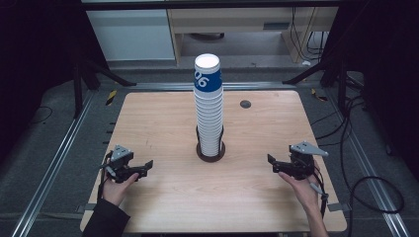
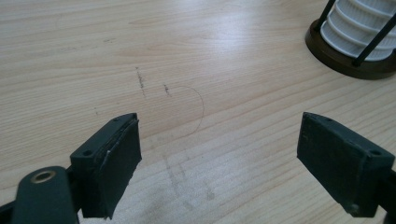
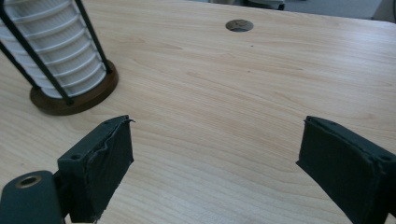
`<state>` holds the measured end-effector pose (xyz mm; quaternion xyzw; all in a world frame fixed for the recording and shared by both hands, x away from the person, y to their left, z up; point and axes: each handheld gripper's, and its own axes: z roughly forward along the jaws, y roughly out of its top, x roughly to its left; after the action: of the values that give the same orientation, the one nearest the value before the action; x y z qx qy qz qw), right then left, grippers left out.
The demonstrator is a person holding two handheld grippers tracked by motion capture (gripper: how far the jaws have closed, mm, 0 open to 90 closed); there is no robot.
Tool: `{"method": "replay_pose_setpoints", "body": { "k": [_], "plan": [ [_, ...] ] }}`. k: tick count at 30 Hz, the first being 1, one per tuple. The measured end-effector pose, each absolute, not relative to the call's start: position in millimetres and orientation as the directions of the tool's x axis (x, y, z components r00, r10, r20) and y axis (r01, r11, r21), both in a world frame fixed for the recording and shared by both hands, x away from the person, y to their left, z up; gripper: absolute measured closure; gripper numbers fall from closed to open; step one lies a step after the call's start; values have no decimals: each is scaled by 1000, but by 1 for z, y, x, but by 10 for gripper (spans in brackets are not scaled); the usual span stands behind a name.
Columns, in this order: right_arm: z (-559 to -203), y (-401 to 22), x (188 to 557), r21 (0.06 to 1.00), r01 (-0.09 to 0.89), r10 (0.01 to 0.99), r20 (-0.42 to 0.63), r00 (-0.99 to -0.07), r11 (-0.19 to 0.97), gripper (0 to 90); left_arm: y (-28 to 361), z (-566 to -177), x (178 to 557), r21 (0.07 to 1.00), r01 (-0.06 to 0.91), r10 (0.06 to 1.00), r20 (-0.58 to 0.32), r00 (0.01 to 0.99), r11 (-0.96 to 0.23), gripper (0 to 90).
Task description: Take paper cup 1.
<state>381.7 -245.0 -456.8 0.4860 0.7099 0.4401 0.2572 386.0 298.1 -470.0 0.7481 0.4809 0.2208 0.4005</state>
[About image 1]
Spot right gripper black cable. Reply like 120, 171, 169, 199
308, 163, 330, 219

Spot grey table bracket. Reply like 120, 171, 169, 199
75, 202, 101, 214
326, 202, 353, 213

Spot white cabinet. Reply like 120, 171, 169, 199
85, 9, 176, 62

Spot black floor cable bundle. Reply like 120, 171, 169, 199
309, 94, 369, 150

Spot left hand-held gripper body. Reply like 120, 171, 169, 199
104, 144, 137, 184

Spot looped black floor cable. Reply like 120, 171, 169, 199
346, 175, 406, 237

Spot stack of white paper cups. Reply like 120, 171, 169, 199
193, 52, 224, 158

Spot hanging black cables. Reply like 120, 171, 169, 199
290, 7, 330, 62

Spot thin black floor cable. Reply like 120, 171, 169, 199
29, 105, 54, 126

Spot person's right hand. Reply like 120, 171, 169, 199
278, 160, 322, 213

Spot yellow and black floor tape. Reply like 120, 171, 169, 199
105, 89, 119, 107
310, 87, 329, 103

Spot black stand legs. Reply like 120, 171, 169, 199
71, 55, 138, 120
282, 58, 364, 117

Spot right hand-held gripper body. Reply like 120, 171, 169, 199
289, 140, 329, 181

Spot person's left hand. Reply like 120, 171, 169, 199
102, 173, 140, 207

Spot metal floor rail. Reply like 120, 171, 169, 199
325, 91, 411, 237
129, 81, 289, 92
10, 90, 97, 237

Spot black cup holder stand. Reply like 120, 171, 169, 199
195, 124, 227, 164

